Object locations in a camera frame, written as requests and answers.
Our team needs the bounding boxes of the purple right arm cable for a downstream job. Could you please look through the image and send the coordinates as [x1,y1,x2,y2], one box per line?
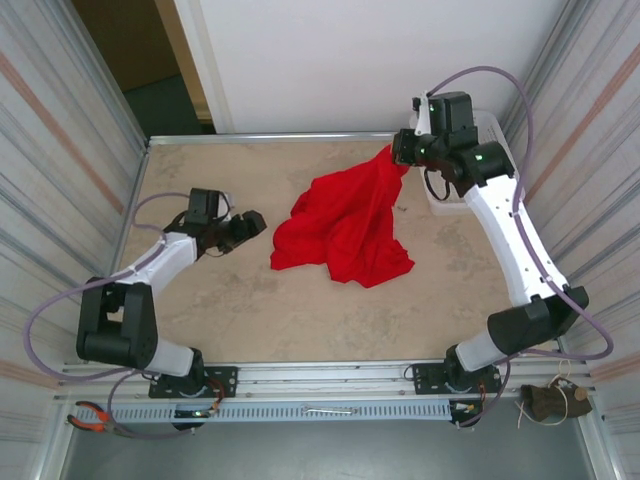
[427,64,615,430]

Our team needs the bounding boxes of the small circuit board green light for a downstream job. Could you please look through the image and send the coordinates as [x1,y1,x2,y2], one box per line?
[172,407,220,420]

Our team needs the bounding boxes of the small circuit board with wires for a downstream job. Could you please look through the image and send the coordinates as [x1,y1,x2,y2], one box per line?
[449,399,484,417]

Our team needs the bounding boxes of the orange-handled pliers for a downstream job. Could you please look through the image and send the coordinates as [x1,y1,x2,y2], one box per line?
[66,400,139,440]

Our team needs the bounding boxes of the thin black right gripper wire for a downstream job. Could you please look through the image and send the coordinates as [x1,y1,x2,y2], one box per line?
[423,169,452,201]

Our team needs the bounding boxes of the brown cloth pouch with string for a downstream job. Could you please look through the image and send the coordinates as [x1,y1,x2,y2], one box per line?
[514,374,594,426]

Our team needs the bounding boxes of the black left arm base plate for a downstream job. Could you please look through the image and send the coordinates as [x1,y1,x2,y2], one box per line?
[148,366,239,400]

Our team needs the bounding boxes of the grey slotted cable duct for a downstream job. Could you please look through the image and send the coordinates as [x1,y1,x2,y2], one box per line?
[107,399,454,424]

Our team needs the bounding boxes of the aluminium table edge bar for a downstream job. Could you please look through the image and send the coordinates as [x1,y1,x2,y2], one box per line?
[147,131,414,147]

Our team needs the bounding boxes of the red t-shirt with bear print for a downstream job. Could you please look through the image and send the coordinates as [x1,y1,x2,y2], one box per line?
[269,144,416,290]

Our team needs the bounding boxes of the white door frame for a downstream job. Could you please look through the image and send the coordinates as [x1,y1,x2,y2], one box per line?
[154,0,236,135]

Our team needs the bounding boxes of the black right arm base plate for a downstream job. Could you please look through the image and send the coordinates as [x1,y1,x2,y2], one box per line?
[412,362,503,396]

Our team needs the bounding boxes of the aluminium mounting rail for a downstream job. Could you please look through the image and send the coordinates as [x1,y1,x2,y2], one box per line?
[54,357,599,404]

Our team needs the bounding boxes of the white perforated plastic basket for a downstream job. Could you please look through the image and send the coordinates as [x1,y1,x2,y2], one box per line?
[409,110,526,217]

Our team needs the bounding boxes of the small silver wrench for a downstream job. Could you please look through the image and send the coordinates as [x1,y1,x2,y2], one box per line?
[301,404,360,416]

